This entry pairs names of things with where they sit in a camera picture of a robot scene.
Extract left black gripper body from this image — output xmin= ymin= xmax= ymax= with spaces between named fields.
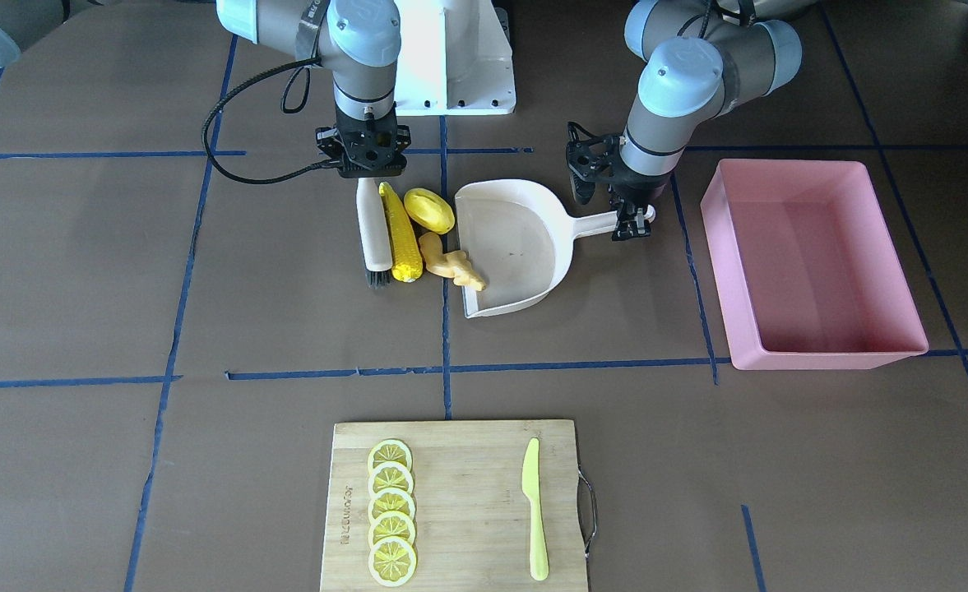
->
xmin=566 ymin=123 xmax=667 ymax=216

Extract beige plastic dustpan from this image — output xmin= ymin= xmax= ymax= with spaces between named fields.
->
xmin=455 ymin=179 xmax=618 ymax=319

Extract lemon slice five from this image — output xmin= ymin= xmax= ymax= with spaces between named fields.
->
xmin=368 ymin=536 xmax=419 ymax=587

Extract lemon slice two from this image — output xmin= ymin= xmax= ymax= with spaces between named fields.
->
xmin=368 ymin=461 xmax=415 ymax=497

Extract yellow toy corn cob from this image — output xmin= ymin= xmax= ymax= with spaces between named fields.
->
xmin=378 ymin=183 xmax=424 ymax=284

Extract yellow toy lemon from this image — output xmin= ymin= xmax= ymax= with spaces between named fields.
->
xmin=402 ymin=187 xmax=456 ymax=235

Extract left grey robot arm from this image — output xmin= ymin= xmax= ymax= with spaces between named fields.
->
xmin=566 ymin=1 xmax=811 ymax=241

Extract pink rectangular bin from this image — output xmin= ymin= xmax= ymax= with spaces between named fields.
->
xmin=701 ymin=158 xmax=929 ymax=371

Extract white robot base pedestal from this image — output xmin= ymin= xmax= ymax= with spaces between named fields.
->
xmin=394 ymin=1 xmax=517 ymax=117

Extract yellow plastic knife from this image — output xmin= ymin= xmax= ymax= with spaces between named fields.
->
xmin=521 ymin=437 xmax=550 ymax=581

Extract lemon slice three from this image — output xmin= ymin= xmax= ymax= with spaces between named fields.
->
xmin=368 ymin=488 xmax=416 ymax=521

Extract lemon slice four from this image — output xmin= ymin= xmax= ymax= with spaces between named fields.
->
xmin=368 ymin=511 xmax=417 ymax=546

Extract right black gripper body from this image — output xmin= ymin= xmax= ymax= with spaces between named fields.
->
xmin=315 ymin=115 xmax=411 ymax=178

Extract tan toy ginger root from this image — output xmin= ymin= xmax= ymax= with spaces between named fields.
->
xmin=417 ymin=232 xmax=487 ymax=292

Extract lemon slice one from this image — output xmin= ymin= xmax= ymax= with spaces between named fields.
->
xmin=368 ymin=438 xmax=413 ymax=469

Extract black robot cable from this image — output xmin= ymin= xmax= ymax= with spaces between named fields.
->
xmin=201 ymin=58 xmax=345 ymax=186

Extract beige hand brush black bristles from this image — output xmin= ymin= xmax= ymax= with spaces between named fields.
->
xmin=356 ymin=178 xmax=394 ymax=289

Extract wooden cutting board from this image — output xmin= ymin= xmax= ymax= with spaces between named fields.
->
xmin=319 ymin=419 xmax=589 ymax=591

